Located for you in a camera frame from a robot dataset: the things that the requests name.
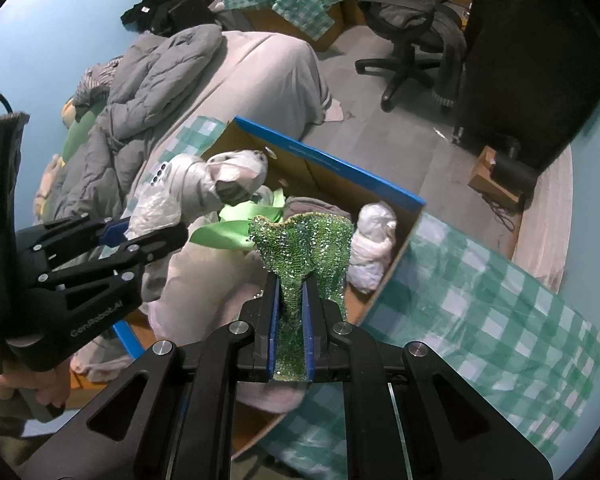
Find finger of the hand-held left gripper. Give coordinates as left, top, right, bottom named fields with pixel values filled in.
left=36, top=222, right=189, bottom=292
left=14, top=213, right=132, bottom=267

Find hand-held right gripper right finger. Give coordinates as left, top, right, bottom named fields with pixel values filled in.
left=302, top=280, right=556, bottom=480

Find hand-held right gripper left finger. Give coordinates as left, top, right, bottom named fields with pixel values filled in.
left=22, top=272, right=281, bottom=480

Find pale pink fleece blanket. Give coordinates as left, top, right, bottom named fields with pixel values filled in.
left=72, top=240, right=306, bottom=413

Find light green cloth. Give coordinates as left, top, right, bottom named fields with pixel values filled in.
left=187, top=187, right=286, bottom=251

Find plastic-wrapped white plush toy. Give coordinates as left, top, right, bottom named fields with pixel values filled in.
left=127, top=149, right=271, bottom=241

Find green sequin cloth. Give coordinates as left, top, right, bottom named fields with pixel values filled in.
left=247, top=212, right=356, bottom=383

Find plastic-wrapped white cloth roll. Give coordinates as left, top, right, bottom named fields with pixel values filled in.
left=347, top=201, right=398, bottom=293

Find cardboard box with blue rim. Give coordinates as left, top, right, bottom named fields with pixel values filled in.
left=70, top=116, right=426, bottom=461

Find person's left forearm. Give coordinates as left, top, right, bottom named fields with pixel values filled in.
left=0, top=375, right=56, bottom=456

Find person's left hand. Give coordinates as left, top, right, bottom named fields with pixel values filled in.
left=5, top=360, right=72, bottom=411

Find tan plush toy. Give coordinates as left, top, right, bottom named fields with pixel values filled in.
left=32, top=152, right=66, bottom=216

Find green plush toy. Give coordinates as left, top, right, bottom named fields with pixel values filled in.
left=60, top=97, right=106, bottom=161

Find grey quilted jacket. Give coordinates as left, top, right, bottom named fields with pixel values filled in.
left=32, top=24, right=226, bottom=221

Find striped grey cloth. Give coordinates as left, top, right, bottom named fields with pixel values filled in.
left=72, top=55, right=123, bottom=106

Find green checkered bed cloth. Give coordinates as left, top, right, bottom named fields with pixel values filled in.
left=172, top=115, right=600, bottom=480

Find beige blanket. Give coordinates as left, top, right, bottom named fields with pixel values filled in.
left=125, top=30, right=331, bottom=196

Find black clothing pile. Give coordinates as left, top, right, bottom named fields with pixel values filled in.
left=120, top=0, right=216, bottom=36

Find small cardboard box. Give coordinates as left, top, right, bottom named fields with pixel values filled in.
left=467, top=146, right=526, bottom=203

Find large brown cardboard box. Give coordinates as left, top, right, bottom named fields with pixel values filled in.
left=240, top=0, right=366, bottom=53

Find black office chair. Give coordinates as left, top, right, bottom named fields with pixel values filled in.
left=355, top=0, right=468, bottom=111

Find grey garment on chair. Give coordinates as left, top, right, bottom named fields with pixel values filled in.
left=367, top=0, right=468, bottom=108

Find black cabinet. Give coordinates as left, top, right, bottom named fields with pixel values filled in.
left=452, top=0, right=600, bottom=171

